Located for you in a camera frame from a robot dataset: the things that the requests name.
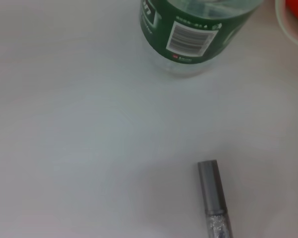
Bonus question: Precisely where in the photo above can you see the grey marker pen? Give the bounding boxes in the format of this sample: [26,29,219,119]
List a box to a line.
[197,159,234,238]

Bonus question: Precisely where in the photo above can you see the clear water bottle green label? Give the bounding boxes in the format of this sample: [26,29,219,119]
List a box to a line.
[138,0,266,78]

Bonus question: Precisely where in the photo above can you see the green glass fruit bowl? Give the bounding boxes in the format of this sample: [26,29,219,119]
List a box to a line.
[274,0,298,50]

